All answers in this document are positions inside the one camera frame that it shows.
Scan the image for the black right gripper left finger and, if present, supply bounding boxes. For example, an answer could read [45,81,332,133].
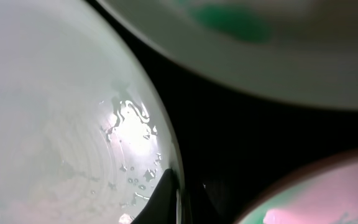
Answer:
[131,169,178,224]

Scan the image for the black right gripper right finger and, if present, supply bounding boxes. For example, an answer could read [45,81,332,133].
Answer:
[185,182,222,224]

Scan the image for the mint plate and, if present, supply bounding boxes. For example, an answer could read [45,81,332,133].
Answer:
[0,1,185,224]
[101,0,358,111]

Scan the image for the mint plate top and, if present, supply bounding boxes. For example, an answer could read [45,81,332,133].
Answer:
[101,0,358,111]

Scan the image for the round black tray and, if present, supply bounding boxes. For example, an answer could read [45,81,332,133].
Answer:
[91,1,358,223]

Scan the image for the white plate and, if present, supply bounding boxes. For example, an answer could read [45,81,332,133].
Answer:
[236,149,358,224]

